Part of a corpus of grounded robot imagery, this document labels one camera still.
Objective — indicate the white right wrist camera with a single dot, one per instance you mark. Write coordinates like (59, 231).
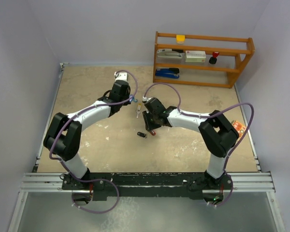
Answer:
(145, 99)

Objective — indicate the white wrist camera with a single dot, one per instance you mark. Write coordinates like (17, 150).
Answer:
(145, 99)
(121, 76)

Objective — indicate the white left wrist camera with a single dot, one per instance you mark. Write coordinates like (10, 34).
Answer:
(121, 76)

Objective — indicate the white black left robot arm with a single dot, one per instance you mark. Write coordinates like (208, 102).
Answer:
(64, 133)

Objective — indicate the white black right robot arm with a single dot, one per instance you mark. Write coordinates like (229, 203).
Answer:
(217, 132)

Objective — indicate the black key fob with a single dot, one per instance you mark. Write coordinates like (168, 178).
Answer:
(141, 134)

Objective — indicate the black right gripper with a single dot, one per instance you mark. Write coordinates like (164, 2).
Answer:
(149, 126)

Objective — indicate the grey stapler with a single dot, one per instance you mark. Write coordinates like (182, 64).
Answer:
(170, 54)

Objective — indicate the white red cardboard box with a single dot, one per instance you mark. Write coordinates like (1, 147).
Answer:
(195, 56)

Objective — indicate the yellow lidded jar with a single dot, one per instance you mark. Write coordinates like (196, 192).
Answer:
(180, 39)

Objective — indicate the yellow tag key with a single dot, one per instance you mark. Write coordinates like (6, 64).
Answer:
(138, 110)

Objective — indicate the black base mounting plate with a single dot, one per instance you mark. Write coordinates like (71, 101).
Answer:
(195, 186)

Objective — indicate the orange packet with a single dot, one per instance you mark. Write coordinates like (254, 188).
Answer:
(239, 127)

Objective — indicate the blue black stapler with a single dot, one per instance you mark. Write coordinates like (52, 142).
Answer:
(172, 73)

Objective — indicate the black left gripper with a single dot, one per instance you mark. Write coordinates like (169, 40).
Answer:
(126, 102)

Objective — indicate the wooden shelf rack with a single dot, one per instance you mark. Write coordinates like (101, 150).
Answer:
(234, 55)

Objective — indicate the red black stamp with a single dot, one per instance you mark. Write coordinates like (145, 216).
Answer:
(213, 58)

